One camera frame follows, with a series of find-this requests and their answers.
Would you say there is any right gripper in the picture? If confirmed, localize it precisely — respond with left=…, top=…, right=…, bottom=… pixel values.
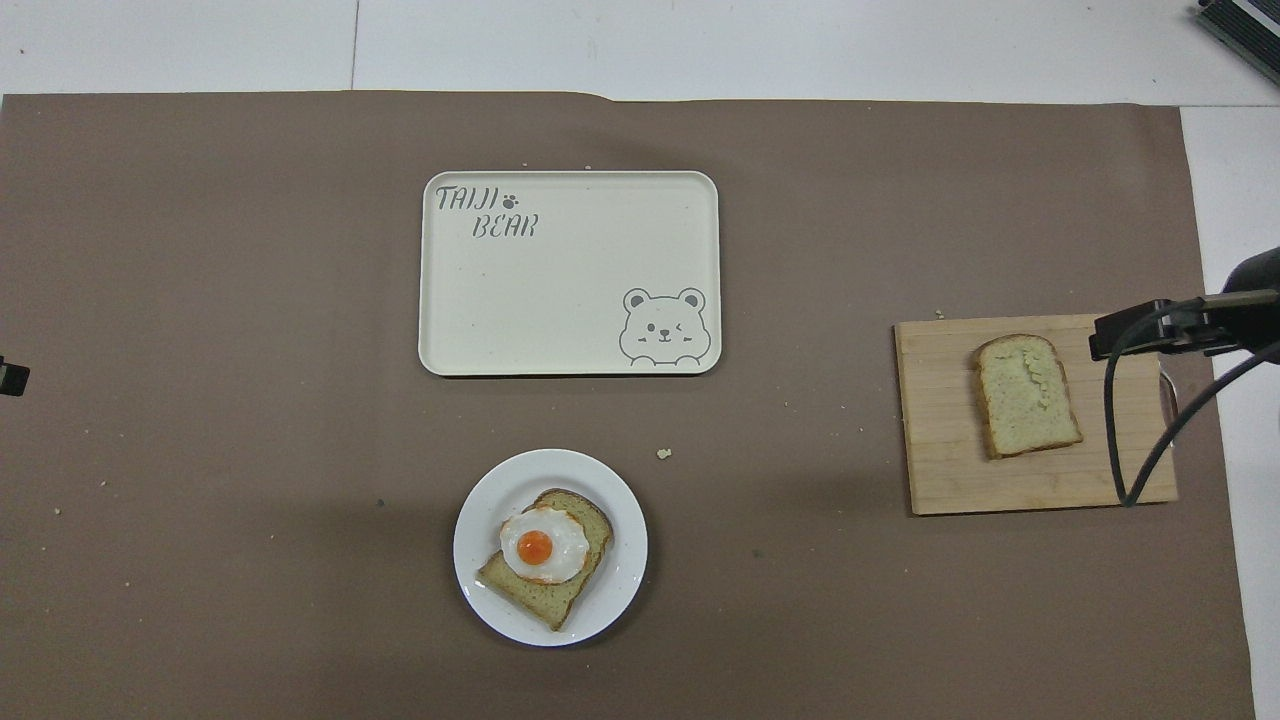
left=1222, top=244, right=1280, bottom=353

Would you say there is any white round plate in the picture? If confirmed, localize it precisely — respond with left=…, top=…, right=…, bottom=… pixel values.
left=453, top=448, right=649, bottom=648

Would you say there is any black stand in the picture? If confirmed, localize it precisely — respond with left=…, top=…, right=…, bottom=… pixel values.
left=1194, top=0, right=1280, bottom=58

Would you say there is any plain bread slice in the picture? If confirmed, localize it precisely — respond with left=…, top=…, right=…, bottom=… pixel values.
left=974, top=333, right=1085, bottom=461

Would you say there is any wooden cutting board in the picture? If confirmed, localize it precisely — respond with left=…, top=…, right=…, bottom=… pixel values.
left=893, top=314, right=1180, bottom=517

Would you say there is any cream tray with bear print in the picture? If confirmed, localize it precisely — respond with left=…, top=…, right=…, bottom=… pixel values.
left=418, top=170, right=722, bottom=378

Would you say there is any fried egg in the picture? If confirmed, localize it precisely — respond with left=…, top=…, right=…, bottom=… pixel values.
left=499, top=506, right=590, bottom=586

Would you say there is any bread slice under egg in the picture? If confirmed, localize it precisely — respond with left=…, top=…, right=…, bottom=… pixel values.
left=475, top=488, right=614, bottom=632

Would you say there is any black cable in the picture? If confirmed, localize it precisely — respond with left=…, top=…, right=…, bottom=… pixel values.
left=1103, top=297, right=1280, bottom=509

